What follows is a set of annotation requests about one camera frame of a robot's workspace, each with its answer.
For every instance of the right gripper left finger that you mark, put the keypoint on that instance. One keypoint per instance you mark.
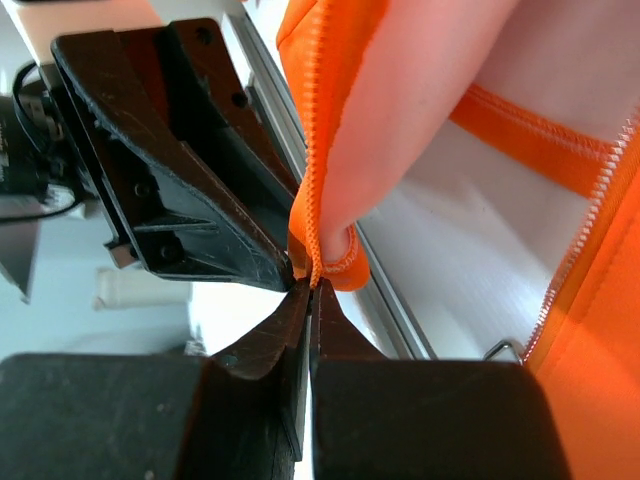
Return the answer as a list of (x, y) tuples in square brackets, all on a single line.
[(238, 414)]

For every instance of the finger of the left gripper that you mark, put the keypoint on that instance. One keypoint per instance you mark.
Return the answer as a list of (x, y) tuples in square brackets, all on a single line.
[(189, 175)]

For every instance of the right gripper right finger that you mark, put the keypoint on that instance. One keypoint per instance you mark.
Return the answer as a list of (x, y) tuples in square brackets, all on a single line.
[(381, 418)]

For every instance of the orange zip jacket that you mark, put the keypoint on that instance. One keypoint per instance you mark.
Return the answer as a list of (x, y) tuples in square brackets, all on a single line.
[(500, 143)]

